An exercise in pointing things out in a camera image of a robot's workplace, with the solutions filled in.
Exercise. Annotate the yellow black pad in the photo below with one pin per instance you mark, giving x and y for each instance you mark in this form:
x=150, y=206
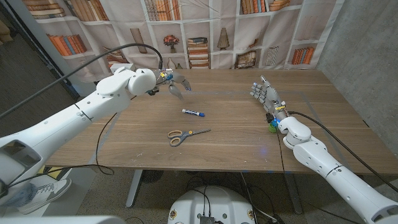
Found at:
x=56, y=172

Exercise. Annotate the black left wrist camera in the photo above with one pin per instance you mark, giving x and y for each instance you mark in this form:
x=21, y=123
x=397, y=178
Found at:
x=153, y=91

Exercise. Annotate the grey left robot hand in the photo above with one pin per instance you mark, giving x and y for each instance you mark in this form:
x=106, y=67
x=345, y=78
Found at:
x=172, y=77

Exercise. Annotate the printed bookshelf backdrop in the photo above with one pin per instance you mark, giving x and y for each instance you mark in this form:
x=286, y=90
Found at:
x=280, y=31

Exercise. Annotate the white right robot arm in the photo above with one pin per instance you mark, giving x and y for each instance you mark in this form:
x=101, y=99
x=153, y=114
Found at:
x=342, y=177

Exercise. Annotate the person leg blue jeans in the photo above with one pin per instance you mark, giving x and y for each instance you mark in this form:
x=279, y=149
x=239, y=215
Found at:
x=20, y=196

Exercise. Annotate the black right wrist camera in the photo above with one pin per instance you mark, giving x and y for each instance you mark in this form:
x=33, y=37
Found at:
x=269, y=117

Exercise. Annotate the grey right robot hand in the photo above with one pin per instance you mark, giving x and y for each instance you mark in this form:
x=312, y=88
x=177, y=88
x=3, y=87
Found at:
x=270, y=96

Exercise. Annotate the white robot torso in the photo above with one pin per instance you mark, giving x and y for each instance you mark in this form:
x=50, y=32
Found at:
x=214, y=202

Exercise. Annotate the black round base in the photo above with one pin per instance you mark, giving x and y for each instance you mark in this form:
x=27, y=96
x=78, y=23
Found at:
x=155, y=175

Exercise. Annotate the white robot body edge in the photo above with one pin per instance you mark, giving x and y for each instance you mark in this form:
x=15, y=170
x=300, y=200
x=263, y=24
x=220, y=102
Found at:
x=62, y=220

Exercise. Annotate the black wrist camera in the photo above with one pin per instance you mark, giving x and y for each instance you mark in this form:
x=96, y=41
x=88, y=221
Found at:
x=153, y=91
x=269, y=117

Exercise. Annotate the white grey sneaker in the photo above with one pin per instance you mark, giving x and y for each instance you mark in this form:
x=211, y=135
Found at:
x=46, y=196

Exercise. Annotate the grey table leg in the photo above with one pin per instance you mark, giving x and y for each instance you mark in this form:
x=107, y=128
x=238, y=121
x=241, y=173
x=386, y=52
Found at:
x=134, y=189
x=293, y=193

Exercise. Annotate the white power strip box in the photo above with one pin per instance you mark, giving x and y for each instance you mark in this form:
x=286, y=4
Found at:
x=116, y=66

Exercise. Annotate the white pen body blue print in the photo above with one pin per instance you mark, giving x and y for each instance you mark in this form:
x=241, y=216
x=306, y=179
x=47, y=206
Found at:
x=190, y=112

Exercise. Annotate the small green cup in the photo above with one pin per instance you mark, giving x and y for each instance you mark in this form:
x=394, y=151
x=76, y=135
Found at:
x=272, y=129

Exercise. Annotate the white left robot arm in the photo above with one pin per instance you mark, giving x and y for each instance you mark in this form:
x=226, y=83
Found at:
x=62, y=124

